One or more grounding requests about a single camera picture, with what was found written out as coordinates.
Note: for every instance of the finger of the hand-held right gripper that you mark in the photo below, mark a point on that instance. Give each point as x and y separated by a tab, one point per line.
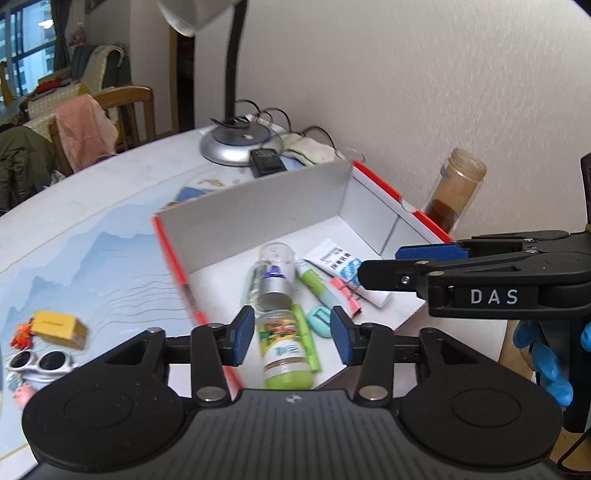
429	253
388	276

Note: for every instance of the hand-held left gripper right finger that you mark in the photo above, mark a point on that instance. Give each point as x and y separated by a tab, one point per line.
344	339

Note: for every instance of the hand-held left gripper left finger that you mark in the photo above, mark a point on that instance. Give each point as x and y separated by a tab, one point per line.
242	339

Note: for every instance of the teal small clip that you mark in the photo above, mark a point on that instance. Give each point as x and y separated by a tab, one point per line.
318	321

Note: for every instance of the green highlighter pen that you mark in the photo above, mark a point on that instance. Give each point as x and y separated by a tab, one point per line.
307	341

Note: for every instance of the red cardboard box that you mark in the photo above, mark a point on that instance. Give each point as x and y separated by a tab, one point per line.
221	286

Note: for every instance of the white cream tube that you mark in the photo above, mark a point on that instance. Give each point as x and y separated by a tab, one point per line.
332	258

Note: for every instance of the pale translucent bottle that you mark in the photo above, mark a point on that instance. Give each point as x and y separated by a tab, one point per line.
275	290

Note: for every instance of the green glue stick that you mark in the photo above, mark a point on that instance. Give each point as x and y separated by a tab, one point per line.
311	281

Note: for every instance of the person's right hand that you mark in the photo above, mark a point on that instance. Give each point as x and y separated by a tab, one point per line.
549	364

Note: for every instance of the green bottle with colourful label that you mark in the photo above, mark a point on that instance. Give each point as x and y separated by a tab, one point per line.
284	346

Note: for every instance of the pink binder clip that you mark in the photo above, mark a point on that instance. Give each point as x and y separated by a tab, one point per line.
344	284

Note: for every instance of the clear brown plastic jar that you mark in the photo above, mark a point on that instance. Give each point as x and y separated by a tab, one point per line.
455	189

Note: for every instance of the pale folded cloth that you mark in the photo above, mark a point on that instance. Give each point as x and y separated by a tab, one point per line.
307	150

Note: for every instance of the black power adapter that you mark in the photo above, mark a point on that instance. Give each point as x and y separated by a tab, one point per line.
267	161

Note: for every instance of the yellow box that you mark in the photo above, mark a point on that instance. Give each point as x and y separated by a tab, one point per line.
53	323

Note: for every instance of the white sunglasses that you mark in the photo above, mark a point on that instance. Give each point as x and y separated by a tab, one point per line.
53	361

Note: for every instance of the silver desk lamp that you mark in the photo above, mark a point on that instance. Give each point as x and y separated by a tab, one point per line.
231	143

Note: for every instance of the orange toy crab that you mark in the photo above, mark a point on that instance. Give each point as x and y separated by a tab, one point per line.
23	337

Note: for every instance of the pink pig toy figure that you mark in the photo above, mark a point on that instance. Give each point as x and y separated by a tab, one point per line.
23	394

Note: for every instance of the wooden dining chair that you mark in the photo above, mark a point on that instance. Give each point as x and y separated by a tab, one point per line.
134	99

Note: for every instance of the pink cloth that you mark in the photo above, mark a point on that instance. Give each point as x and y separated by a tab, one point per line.
83	129

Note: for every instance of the green jacket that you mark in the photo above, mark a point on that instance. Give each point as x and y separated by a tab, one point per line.
23	157

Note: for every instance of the armchair with beige throw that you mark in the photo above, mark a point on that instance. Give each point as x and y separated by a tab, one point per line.
104	64

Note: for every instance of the large window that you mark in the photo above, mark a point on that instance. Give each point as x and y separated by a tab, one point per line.
32	41

